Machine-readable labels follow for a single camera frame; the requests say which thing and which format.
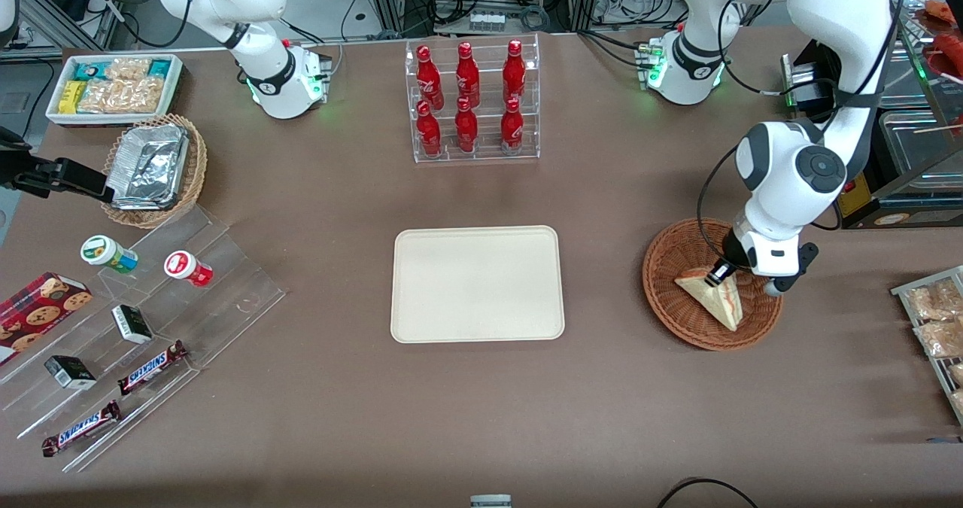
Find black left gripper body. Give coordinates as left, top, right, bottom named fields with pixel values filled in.
left=722, top=226, right=819, bottom=297

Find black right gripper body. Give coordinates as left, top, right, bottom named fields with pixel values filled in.
left=0, top=149, right=61, bottom=195

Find triangle sandwich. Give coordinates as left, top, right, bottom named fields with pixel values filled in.
left=674, top=267, right=744, bottom=333

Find brown wicker basket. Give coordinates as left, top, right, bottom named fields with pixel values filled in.
left=642, top=218, right=784, bottom=351

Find light tan wicker basket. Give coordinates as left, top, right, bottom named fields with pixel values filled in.
left=100, top=114, right=208, bottom=230

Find tray of packaged snacks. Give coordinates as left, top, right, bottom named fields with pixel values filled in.
left=891, top=266, right=963, bottom=426

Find beige plastic tray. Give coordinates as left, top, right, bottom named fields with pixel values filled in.
left=390, top=226, right=566, bottom=343

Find white rectangular snack bin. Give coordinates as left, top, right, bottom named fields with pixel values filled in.
left=45, top=53, right=184, bottom=126

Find silver foil container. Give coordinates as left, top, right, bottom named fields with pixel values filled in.
left=105, top=124, right=190, bottom=211

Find green lid cup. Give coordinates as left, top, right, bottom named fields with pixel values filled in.
left=81, top=235, right=139, bottom=275

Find black food warmer cabinet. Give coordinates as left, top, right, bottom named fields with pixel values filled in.
left=828, top=0, right=963, bottom=230

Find large clear cracker bag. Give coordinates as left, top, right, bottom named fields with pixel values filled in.
left=77, top=78, right=166, bottom=114

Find small clear cracker bag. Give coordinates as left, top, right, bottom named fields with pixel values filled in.
left=105, top=58, right=153, bottom=82

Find red lid cup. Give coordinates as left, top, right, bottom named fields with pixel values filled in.
left=164, top=251, right=214, bottom=288

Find red cookie box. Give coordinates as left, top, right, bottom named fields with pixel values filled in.
left=0, top=272, right=93, bottom=367

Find small black box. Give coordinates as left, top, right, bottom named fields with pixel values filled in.
left=44, top=355, right=98, bottom=391
left=111, top=304, right=153, bottom=345

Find black power box green light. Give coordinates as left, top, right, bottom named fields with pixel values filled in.
left=780, top=53, right=837, bottom=117

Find clear acrylic stepped display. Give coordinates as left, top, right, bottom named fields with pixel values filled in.
left=0, top=205, right=287, bottom=473

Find Snickers chocolate bar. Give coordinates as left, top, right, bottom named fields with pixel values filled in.
left=117, top=340, right=189, bottom=397
left=41, top=400, right=123, bottom=458

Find stainless steel pan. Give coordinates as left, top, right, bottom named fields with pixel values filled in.
left=880, top=38, right=934, bottom=108

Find red cola bottle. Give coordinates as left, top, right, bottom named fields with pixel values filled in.
left=503, top=39, right=527, bottom=104
left=500, top=98, right=524, bottom=154
left=454, top=96, right=478, bottom=154
left=456, top=41, right=481, bottom=108
left=416, top=100, right=442, bottom=157
left=416, top=44, right=443, bottom=110

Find red packaged food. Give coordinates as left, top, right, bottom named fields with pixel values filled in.
left=924, top=0, right=963, bottom=80

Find clear acrylic bottle rack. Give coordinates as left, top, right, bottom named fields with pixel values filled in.
left=405, top=32, right=541, bottom=164

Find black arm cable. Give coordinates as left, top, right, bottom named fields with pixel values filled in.
left=696, top=0, right=904, bottom=268

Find aluminium frame rack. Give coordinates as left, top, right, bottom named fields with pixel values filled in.
left=0, top=0, right=136, bottom=61

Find black floor cable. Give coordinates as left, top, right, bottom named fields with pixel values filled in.
left=657, top=478, right=761, bottom=508

